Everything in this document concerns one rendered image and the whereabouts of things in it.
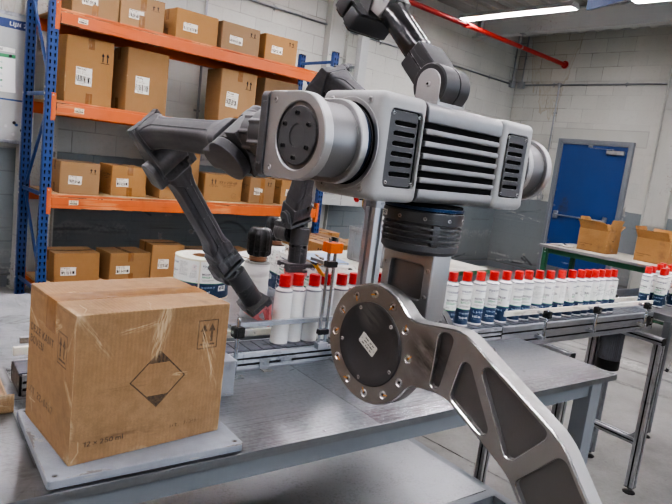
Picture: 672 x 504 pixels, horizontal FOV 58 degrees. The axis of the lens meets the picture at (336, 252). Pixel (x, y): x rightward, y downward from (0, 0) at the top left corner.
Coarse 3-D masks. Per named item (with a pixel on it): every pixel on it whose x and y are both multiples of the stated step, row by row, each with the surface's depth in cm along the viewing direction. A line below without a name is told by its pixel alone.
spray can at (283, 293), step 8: (280, 280) 173; (288, 280) 172; (280, 288) 172; (288, 288) 173; (280, 296) 172; (288, 296) 172; (280, 304) 172; (288, 304) 173; (280, 312) 173; (288, 312) 174; (272, 328) 174; (280, 328) 173; (288, 328) 175; (272, 336) 174; (280, 336) 174; (272, 344) 174; (280, 344) 174
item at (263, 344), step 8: (472, 328) 222; (480, 328) 224; (232, 344) 170; (240, 344) 171; (248, 344) 172; (256, 344) 173; (264, 344) 174; (288, 344) 177; (296, 344) 178; (304, 344) 178; (312, 344) 179; (232, 352) 164; (240, 352) 165; (24, 360) 141; (16, 368) 136; (24, 368) 136
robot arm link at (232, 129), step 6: (240, 120) 96; (234, 126) 95; (228, 132) 94; (234, 132) 93; (228, 138) 96; (234, 138) 94; (240, 144) 95; (246, 156) 96; (252, 156) 97; (252, 162) 98; (252, 168) 99; (252, 174) 100
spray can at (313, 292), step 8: (312, 280) 178; (312, 288) 178; (320, 288) 180; (312, 296) 178; (320, 296) 179; (304, 304) 180; (312, 304) 178; (304, 312) 180; (312, 312) 179; (304, 328) 180; (312, 328) 180; (304, 336) 180; (312, 336) 180
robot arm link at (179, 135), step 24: (144, 120) 124; (168, 120) 118; (192, 120) 112; (216, 120) 107; (144, 144) 125; (168, 144) 119; (192, 144) 110; (216, 144) 96; (168, 168) 130; (240, 168) 97
